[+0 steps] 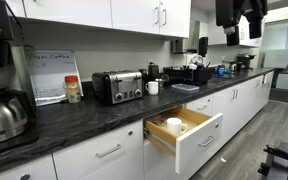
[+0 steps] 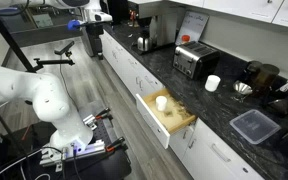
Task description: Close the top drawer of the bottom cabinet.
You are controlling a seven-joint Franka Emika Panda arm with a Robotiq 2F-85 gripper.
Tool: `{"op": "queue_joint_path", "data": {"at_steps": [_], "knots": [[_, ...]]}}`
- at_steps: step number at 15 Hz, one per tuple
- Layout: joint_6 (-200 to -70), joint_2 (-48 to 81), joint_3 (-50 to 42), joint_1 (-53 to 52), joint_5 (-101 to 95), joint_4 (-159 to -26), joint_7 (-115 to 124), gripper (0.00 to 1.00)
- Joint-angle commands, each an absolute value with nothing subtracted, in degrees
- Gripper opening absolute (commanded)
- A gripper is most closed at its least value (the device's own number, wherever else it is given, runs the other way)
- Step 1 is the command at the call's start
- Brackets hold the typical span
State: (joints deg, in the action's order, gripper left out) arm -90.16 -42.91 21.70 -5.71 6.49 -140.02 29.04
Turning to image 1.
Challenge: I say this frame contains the far black coffee maker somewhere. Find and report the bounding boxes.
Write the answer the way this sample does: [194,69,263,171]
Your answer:
[237,53,255,70]

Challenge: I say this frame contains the white small drawer right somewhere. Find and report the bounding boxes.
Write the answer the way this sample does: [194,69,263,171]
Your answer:
[186,95,213,116]

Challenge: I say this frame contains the white upper wall cabinets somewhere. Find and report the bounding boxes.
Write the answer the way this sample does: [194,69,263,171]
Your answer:
[6,0,191,38]

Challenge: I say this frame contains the white wooden top drawer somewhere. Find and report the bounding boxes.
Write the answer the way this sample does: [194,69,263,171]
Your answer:
[143,106,223,174]

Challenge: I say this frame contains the white mug in drawer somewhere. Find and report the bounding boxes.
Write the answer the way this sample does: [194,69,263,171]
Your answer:
[166,117,188,136]

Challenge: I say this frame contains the black paper towel dispenser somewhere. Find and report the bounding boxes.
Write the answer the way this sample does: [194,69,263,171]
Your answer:
[198,37,208,57]

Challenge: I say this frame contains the white mug on counter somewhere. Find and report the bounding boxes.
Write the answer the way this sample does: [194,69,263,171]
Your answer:
[145,81,159,95]

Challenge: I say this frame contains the black dish rack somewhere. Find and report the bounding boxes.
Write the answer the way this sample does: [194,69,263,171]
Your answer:
[163,67,214,85]

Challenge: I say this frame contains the small silver cup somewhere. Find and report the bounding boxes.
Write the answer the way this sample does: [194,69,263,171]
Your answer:
[155,78,165,89]

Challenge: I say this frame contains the dark bottle behind toaster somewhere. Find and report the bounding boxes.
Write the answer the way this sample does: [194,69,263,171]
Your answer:
[148,62,159,80]

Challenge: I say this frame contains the creamer jar with red lid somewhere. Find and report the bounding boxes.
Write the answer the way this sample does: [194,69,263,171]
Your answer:
[64,75,81,103]

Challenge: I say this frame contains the black coffee brewer machine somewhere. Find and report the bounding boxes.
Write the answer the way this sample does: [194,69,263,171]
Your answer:
[0,0,37,153]

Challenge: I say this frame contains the steel coffee carafe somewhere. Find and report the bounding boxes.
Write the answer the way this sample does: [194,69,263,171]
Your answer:
[0,88,32,142]

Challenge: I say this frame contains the black red cart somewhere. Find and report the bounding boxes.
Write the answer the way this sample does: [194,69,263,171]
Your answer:
[257,142,288,180]

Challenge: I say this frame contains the silver black toaster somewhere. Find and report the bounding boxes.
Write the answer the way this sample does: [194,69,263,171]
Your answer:
[92,70,143,105]

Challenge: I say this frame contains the white left drawer front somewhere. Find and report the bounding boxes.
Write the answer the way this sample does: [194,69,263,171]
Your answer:
[53,121,144,180]

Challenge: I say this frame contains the whiteboard sign fresh coffee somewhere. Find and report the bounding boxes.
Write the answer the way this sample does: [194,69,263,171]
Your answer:
[26,50,81,106]

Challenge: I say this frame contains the clear plastic container lid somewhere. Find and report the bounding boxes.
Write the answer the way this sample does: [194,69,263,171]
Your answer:
[171,83,200,92]

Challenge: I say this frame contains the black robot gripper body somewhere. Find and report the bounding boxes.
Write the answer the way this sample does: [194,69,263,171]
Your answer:
[215,0,268,46]

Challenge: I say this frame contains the blue soap bottle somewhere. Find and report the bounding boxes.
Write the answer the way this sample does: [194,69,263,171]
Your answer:
[216,56,225,77]

